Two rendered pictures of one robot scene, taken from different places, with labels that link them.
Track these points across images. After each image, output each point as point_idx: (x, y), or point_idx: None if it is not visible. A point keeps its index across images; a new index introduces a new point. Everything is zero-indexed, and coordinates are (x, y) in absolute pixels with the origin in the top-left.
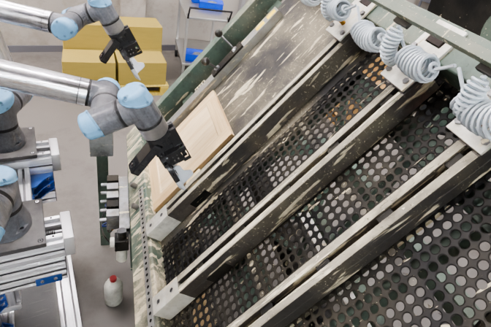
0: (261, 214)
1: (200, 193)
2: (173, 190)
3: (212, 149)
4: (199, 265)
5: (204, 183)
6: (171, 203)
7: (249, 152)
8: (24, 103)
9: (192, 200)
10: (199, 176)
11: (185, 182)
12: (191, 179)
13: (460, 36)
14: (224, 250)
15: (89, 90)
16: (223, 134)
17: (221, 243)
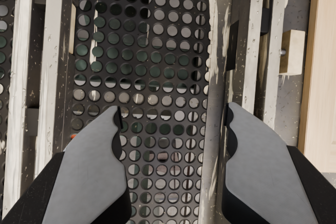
0: (15, 187)
1: (236, 55)
2: None
3: (315, 117)
4: None
5: (239, 81)
6: None
7: (219, 188)
8: None
9: (238, 31)
10: (266, 79)
11: (312, 24)
12: (277, 57)
13: None
14: (14, 70)
15: None
16: (321, 154)
17: (42, 69)
